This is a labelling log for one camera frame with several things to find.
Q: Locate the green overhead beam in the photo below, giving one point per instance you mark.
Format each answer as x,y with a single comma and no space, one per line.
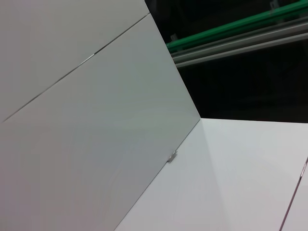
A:
240,25

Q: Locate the grey aluminium rail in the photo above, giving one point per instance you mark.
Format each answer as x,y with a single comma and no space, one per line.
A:
240,40
240,49

